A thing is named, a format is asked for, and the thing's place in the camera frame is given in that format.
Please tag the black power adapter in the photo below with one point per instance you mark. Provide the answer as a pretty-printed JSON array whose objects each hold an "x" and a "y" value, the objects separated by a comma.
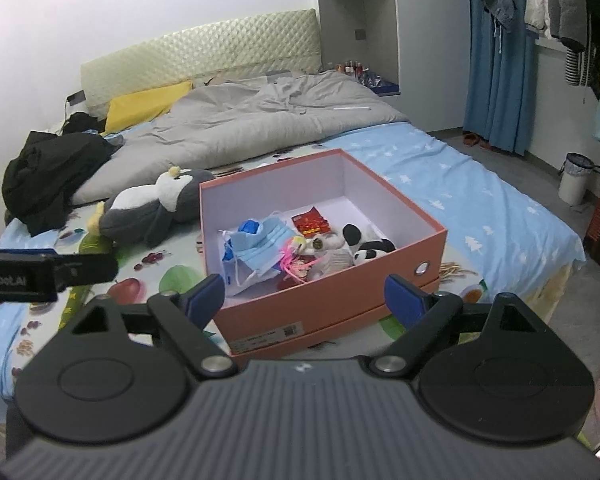
[{"x": 75, "y": 96}]

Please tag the row of cosmetic bottles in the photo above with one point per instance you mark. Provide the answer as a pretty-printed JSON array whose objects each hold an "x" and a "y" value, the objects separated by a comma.
[{"x": 352, "y": 67}]

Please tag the green embroidered plush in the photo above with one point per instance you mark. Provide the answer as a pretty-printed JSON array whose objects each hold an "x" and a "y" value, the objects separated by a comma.
[{"x": 95, "y": 245}]

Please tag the grey duvet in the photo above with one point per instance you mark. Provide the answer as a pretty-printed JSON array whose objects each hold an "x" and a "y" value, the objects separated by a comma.
[{"x": 260, "y": 120}]

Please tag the white trash bin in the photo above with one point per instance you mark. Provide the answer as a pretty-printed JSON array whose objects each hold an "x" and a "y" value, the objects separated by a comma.
[{"x": 575, "y": 185}]

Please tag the pink yellow ribbon toy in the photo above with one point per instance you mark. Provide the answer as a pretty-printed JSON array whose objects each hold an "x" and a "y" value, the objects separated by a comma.
[{"x": 292, "y": 260}]

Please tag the pink cardboard box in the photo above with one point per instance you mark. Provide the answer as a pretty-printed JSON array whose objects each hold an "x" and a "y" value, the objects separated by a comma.
[{"x": 330, "y": 320}]

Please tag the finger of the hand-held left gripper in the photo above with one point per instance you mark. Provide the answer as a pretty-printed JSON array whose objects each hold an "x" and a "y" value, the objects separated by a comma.
[{"x": 87, "y": 267}]

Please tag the blue storage tray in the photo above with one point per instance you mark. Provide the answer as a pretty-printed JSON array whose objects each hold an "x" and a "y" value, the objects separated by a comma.
[{"x": 385, "y": 87}]

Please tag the cream quilted headboard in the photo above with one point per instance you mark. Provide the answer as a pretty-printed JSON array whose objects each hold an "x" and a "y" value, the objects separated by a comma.
[{"x": 205, "y": 45}]

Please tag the yellow pillow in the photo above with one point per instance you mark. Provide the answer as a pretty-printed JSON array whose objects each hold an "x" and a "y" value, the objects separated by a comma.
[{"x": 140, "y": 105}]

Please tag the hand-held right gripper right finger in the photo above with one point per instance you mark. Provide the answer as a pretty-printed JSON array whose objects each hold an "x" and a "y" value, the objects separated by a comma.
[{"x": 402, "y": 302}]

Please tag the brown slipper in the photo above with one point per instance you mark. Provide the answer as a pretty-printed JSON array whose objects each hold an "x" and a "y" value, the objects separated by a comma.
[
  {"x": 470, "y": 139},
  {"x": 485, "y": 143}
]

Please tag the grey white penguin plush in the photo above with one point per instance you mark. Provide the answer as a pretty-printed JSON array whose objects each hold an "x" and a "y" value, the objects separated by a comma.
[{"x": 145, "y": 215}]

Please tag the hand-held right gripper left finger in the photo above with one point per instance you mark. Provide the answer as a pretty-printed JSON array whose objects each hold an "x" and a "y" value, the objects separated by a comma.
[{"x": 207, "y": 300}]

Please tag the beige straw bundle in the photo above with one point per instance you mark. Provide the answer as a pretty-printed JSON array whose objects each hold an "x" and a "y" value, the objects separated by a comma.
[{"x": 455, "y": 271}]

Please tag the small panda plush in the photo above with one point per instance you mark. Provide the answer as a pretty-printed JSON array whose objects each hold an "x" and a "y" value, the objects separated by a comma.
[{"x": 367, "y": 255}]

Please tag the blue curtain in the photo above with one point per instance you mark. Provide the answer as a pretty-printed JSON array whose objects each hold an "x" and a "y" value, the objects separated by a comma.
[{"x": 495, "y": 60}]

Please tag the grey white cabinet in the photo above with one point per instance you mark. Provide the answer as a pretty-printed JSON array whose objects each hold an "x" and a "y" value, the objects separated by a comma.
[{"x": 430, "y": 50}]

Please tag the black clothes pile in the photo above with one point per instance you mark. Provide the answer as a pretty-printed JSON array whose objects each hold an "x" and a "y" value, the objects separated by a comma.
[{"x": 55, "y": 170}]

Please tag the red packet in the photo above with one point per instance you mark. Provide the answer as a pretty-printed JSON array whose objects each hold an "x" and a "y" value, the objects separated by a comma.
[{"x": 310, "y": 222}]

